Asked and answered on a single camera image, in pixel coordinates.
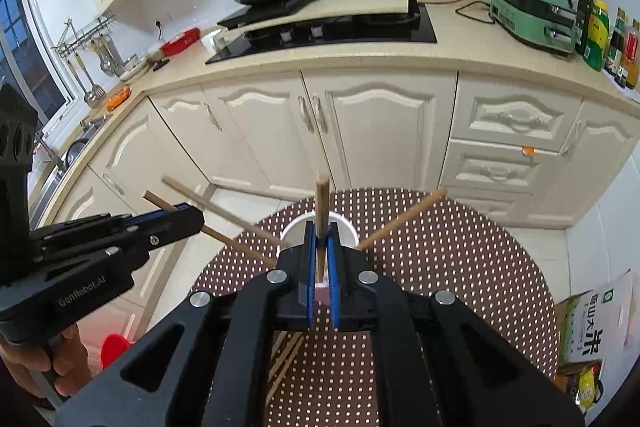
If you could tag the green electric grill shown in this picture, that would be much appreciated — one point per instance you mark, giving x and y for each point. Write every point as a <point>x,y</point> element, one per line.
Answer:
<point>530,7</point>

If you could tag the red plastic stool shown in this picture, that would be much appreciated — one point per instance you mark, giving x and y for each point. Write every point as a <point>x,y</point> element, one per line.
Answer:
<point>115,349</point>

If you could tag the cream cabinet door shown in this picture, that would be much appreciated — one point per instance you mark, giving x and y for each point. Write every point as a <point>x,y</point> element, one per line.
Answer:
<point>185,127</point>
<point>380,142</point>
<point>595,167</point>
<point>260,132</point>
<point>140,147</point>
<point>80,202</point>

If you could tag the white cup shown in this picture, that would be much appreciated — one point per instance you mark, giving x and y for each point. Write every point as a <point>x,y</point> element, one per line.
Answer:
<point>214,41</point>

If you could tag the brown polka dot tablecloth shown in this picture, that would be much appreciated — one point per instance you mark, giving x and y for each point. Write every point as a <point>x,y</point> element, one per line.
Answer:
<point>450,257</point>

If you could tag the dark sauce bottle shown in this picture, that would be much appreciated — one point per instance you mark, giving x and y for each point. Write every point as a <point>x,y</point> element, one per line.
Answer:
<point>616,42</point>

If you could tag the beige cutting board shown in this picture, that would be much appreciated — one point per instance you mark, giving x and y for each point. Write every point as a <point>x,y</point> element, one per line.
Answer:
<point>350,4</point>

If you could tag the hanging metal utensils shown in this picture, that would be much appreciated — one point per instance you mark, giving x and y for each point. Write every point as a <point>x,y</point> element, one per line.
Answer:
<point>95,97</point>

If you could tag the steel faucet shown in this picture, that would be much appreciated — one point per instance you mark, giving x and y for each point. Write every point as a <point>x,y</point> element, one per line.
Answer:
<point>50,152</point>

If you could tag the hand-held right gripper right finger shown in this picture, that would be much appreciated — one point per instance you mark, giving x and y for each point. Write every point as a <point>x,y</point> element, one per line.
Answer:
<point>334,277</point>

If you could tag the person's left hand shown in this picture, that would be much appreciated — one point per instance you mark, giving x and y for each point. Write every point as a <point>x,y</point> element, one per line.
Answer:
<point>65,367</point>

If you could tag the stacked bowls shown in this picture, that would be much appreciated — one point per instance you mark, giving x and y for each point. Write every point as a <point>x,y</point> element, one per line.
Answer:
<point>134,69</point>

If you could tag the beige stone countertop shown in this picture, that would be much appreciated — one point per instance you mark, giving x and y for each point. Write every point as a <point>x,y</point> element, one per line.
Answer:
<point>475,52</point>

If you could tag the red label sauce bottle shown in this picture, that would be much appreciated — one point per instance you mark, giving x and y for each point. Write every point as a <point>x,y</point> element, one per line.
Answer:
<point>631,52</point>

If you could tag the cream cabinet drawer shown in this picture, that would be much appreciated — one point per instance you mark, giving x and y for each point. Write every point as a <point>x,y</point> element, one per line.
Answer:
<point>475,107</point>
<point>465,167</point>

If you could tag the black glass gas stove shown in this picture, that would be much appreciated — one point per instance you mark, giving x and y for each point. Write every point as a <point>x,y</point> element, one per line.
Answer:
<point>380,32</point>

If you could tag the pink paper cup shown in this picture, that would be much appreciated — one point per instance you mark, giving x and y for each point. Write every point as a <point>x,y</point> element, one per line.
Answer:
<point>295,234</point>

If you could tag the cardboard rice box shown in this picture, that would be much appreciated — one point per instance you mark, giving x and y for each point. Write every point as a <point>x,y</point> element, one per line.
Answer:
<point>595,317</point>

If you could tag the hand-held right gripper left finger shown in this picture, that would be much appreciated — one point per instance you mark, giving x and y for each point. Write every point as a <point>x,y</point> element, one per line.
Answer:
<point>310,277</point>

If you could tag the steel kitchen sink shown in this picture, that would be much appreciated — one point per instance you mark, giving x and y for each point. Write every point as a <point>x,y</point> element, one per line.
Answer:
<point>50,187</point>

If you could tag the orange packet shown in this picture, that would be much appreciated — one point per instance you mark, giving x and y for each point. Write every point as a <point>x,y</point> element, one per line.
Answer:
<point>119,98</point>

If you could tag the metal ladle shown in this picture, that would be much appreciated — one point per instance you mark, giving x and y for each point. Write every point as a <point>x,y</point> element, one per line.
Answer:
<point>106,66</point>

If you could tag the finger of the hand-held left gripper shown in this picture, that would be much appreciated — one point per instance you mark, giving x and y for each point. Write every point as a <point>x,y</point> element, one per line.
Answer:
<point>140,242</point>
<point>150,214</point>

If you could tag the dark glass bottle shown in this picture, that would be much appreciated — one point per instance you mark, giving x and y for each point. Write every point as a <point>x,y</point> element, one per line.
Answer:
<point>584,22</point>

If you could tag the window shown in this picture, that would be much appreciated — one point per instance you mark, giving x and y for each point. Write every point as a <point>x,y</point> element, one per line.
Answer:
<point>20,37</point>

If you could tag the red box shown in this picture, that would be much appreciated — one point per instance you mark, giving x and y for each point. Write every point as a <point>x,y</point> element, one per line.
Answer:
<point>180,43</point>

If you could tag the orange sticker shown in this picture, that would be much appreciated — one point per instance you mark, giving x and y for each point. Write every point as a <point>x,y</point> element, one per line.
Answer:
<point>528,151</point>

